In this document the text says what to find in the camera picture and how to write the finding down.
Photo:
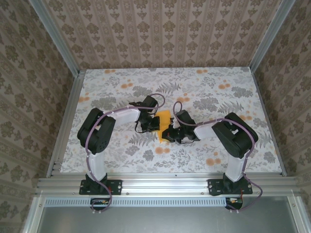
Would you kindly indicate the small black circuit board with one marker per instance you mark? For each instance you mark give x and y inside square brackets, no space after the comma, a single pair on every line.
[99,202]
[234,201]

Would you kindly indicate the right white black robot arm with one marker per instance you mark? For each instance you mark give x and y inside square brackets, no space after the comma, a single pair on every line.
[238,140]

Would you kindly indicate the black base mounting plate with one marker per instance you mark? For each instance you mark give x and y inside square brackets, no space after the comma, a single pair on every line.
[117,187]
[212,187]

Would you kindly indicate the orange paper sheet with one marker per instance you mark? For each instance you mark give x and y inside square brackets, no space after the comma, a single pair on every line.
[164,116]

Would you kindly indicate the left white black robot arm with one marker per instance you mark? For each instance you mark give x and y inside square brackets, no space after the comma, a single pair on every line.
[97,136]

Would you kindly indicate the grey metal panel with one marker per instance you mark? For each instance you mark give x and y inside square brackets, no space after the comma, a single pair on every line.
[158,221]

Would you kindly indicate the aluminium frame post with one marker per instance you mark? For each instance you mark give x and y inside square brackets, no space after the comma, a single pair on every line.
[269,36]
[56,38]

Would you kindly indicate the aluminium cross rail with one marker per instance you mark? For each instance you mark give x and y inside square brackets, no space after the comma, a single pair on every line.
[165,184]

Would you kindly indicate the aluminium side rail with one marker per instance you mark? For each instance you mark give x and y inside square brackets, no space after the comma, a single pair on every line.
[267,116]
[70,109]

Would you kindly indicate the floral table cover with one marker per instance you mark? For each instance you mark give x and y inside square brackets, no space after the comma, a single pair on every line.
[145,80]

